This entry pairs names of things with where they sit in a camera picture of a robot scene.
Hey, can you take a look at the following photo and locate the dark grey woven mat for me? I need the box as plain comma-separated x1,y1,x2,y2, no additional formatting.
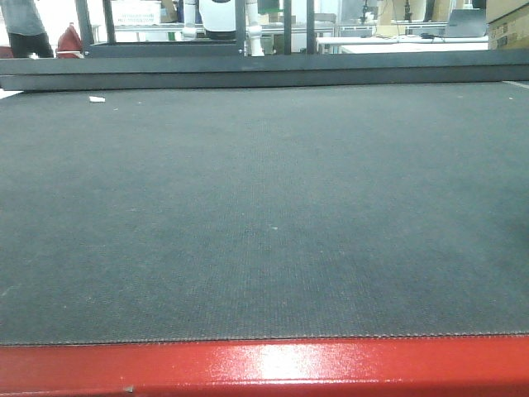
1,82,528,345

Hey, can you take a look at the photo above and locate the red bag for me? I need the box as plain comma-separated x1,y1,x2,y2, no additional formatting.
55,23,84,59

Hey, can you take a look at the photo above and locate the grey laptop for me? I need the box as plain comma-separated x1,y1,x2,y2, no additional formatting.
443,8,487,38

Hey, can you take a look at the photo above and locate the black metal frame stand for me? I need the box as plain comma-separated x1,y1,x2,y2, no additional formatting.
75,1,317,58

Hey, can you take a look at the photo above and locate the person in grey shirt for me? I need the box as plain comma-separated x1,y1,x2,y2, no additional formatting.
1,0,54,59

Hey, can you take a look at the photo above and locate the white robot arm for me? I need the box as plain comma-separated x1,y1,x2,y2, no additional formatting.
245,0,265,57

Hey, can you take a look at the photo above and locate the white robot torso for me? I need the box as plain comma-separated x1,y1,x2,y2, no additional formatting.
199,0,236,41

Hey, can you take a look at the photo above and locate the white lab table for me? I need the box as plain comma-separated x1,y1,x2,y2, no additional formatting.
317,36,488,54

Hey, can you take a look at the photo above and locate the red metal front rail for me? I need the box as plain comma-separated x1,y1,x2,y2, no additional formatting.
1,336,528,396

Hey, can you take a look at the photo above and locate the brown cardboard box right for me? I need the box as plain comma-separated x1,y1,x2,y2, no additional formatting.
486,0,528,50

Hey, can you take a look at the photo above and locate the dark grey back board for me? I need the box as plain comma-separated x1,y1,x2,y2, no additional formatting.
1,49,528,91

